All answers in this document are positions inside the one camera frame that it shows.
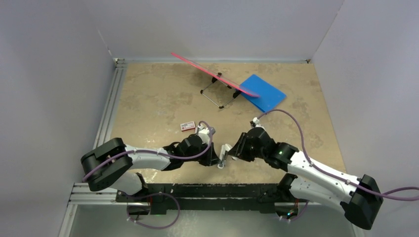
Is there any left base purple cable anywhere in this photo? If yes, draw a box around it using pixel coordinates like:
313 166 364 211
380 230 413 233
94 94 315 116
123 192 181 230

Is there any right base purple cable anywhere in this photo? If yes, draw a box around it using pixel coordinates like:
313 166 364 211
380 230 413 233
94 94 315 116
280 199 310 223

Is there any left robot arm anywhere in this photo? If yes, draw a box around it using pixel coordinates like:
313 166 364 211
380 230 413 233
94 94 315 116
81 134 219 202

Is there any pink board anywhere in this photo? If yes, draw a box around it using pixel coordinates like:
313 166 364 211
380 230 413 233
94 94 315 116
171 52 260 98

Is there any red white staple box sleeve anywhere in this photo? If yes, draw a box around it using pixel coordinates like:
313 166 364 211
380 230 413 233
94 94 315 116
180 121 196 132

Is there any black wire stand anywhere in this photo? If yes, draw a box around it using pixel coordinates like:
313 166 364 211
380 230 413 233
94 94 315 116
200 72 241 109

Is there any blue folder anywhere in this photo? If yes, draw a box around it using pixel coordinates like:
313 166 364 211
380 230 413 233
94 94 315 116
240 74 286 112

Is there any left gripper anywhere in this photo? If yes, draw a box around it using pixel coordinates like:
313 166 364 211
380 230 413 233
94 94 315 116
183 140 220 167

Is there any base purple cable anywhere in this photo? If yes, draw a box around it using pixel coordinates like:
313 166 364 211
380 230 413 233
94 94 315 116
123 192 181 230
280 199 310 223

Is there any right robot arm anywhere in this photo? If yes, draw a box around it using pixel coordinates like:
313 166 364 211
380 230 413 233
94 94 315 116
228 127 383 230

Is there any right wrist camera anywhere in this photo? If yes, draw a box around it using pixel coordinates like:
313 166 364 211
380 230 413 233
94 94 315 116
250 117 264 129

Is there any black base bar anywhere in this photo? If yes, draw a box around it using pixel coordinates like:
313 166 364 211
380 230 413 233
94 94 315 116
116 183 305 215

